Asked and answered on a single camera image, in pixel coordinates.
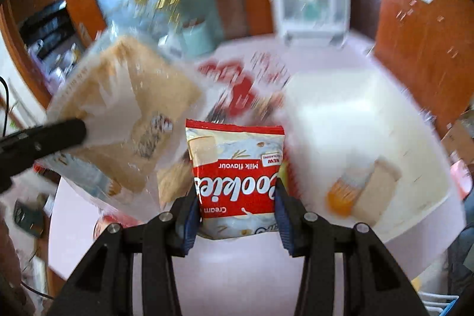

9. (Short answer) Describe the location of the white plastic bin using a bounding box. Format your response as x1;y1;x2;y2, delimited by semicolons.
281;73;467;246

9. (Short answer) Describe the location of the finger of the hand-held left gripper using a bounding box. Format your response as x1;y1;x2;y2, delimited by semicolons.
0;118;88;191

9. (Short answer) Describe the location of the orange wooden cabinet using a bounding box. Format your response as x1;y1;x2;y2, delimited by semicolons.
370;0;474;139

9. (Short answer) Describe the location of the red white cookie packet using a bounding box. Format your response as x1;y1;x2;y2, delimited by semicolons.
185;119;286;240

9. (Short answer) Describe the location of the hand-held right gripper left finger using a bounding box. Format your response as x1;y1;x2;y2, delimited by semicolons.
46;186;202;316

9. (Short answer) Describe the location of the pink plastic item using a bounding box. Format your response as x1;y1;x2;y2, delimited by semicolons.
451;160;474;199

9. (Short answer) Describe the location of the clear bag of beige crackers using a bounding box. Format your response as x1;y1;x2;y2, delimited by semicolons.
44;35;206;216

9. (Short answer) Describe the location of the orange beige snack packet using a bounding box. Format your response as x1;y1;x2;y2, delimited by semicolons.
326;158;402;221

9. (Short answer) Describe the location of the cardboard box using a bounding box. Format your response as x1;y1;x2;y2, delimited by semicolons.
441;120;474;163

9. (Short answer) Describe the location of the white countertop sterilizer appliance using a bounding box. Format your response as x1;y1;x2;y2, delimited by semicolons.
265;0;352;46

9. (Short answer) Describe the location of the mint green canister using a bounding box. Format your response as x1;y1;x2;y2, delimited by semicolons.
181;18;220;55

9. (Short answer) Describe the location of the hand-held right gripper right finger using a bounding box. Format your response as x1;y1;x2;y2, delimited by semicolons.
273;177;426;316

